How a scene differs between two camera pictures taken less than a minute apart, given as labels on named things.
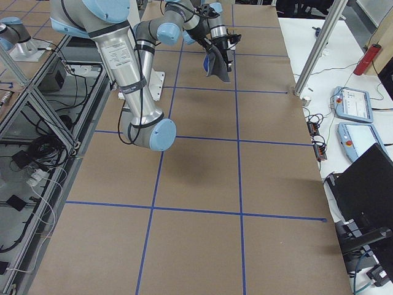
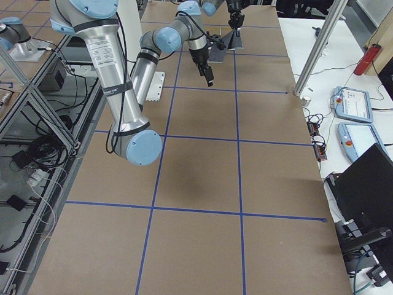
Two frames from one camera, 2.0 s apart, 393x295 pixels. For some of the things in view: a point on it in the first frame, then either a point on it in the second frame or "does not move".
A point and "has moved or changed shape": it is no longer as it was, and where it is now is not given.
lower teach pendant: (356, 137) does not move
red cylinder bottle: (368, 59) does not move
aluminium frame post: (338, 8) does not move
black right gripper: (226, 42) to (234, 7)
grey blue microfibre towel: (215, 64) has moved or changed shape
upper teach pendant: (353, 104) does not move
